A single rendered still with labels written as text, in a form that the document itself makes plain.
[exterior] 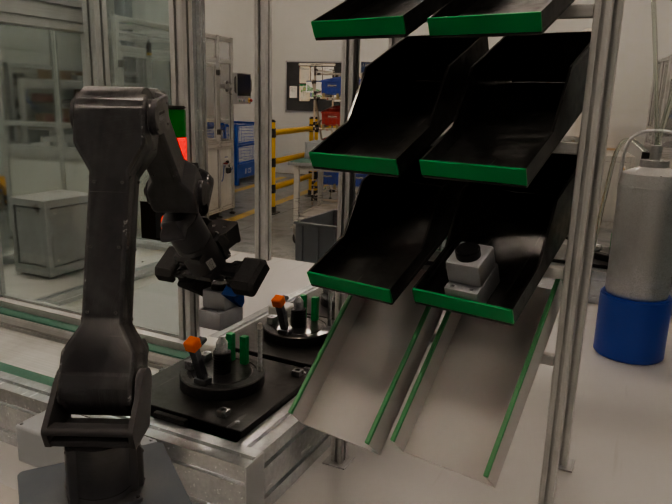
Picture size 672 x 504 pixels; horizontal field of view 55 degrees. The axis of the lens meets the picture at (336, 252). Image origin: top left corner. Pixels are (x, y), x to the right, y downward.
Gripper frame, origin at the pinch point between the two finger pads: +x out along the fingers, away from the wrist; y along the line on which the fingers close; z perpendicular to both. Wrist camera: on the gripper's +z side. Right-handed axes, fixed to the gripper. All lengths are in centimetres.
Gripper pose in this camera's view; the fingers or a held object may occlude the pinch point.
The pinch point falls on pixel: (222, 289)
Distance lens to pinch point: 106.2
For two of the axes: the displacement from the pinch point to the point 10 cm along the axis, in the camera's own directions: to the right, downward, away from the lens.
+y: -9.0, -1.2, 4.2
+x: 2.4, 6.5, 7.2
